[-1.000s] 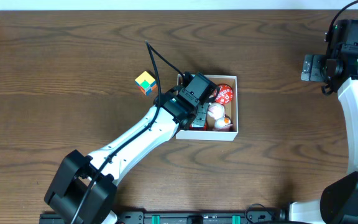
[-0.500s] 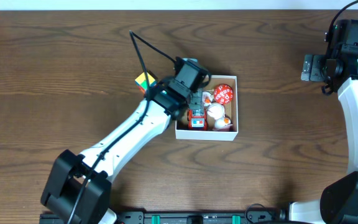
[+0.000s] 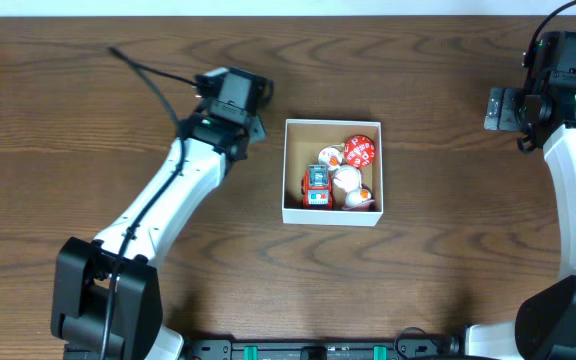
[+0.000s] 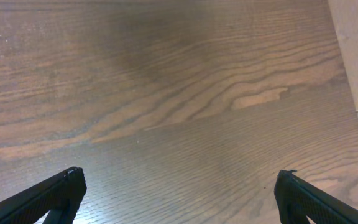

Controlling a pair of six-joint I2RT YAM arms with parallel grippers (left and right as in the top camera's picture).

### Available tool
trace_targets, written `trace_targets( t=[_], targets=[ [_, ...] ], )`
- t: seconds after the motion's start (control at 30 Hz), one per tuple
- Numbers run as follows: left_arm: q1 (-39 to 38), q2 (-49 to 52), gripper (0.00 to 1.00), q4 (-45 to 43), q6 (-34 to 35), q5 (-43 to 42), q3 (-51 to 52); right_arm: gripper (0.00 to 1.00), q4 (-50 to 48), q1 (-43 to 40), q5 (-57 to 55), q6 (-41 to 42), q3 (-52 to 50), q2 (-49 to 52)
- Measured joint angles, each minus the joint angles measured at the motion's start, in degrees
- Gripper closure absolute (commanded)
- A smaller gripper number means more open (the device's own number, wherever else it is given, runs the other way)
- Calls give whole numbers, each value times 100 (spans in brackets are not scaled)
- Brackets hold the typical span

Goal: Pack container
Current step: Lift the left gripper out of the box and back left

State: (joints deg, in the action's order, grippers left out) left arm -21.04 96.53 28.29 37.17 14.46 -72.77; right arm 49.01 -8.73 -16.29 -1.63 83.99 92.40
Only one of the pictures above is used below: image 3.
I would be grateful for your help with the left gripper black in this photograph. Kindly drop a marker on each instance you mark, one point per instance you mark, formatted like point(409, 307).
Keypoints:
point(257, 130)

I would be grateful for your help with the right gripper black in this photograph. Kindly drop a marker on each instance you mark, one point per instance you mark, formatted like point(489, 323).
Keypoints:
point(504, 111)

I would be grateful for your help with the red toy fire truck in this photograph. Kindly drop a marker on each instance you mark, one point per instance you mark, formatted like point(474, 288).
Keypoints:
point(316, 188)

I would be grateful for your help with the white cardboard box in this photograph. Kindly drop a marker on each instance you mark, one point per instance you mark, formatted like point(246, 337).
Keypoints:
point(304, 138)

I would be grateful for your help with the red ball with white letters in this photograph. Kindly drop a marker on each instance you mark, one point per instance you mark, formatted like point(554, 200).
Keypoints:
point(359, 151)

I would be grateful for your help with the white pink duck toy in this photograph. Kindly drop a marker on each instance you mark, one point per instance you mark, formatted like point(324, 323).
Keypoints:
point(348, 179)

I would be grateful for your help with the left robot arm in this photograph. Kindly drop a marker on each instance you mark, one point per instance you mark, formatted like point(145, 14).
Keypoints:
point(107, 298)

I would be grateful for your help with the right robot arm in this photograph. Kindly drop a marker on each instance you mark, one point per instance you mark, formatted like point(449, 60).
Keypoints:
point(543, 112)

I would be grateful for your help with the black mounting rail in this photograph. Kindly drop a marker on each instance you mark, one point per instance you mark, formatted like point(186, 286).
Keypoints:
point(414, 346)

